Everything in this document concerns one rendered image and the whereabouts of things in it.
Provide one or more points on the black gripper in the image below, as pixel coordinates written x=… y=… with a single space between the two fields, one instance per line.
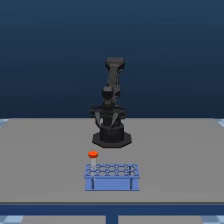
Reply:
x=107 y=110

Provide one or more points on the dark six-joint robot arm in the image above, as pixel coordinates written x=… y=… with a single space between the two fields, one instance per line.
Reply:
x=111 y=133

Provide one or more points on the orange-capped centrifuge tube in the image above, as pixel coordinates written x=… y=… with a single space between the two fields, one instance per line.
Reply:
x=93 y=160

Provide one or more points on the blue tube rack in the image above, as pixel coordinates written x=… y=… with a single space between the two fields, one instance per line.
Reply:
x=111 y=176

